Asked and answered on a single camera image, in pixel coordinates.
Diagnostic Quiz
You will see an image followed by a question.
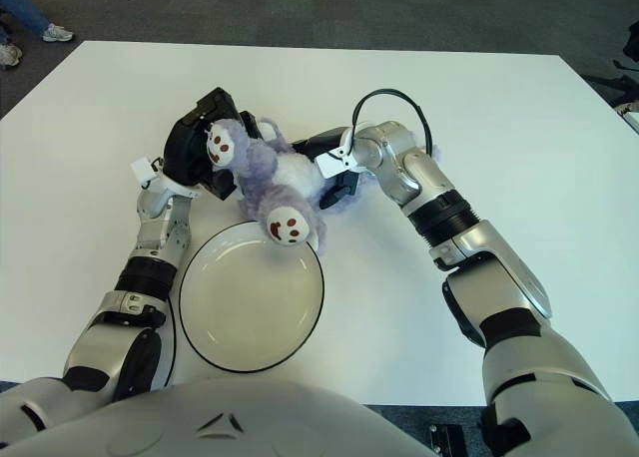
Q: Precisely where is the white plate with black rim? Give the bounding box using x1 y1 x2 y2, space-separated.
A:
178 221 326 372

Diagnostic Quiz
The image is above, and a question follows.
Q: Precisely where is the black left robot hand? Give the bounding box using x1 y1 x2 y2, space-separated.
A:
162 87 271 202

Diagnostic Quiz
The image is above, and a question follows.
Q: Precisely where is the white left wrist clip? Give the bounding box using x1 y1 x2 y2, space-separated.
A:
130 157 164 189

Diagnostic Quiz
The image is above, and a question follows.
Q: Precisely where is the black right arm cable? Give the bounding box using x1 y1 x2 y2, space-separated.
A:
351 88 433 154

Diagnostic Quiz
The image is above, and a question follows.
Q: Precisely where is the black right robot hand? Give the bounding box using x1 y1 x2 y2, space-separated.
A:
292 126 373 210

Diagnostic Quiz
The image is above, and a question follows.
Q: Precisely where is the grey robot torso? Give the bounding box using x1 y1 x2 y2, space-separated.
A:
0 379 435 457

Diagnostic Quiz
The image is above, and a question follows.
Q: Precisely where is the black office chair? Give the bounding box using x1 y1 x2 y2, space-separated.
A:
581 22 639 109

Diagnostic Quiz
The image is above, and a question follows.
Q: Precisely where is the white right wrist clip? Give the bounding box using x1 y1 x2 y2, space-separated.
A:
315 127 365 179

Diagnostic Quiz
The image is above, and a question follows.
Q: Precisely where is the black metal bracket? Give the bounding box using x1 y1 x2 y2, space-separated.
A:
428 424 468 457

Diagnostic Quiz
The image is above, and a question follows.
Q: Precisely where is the purple bunny plush doll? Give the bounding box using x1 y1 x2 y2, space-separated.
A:
205 116 446 256

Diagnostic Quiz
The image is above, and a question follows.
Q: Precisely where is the blue jeans leg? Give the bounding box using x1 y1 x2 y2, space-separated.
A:
0 0 51 39

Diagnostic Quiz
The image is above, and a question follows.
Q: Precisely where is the white neighbouring table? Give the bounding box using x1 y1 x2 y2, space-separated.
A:
616 102 639 134

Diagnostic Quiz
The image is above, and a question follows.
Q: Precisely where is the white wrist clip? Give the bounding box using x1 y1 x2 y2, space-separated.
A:
315 127 365 179
130 157 164 189

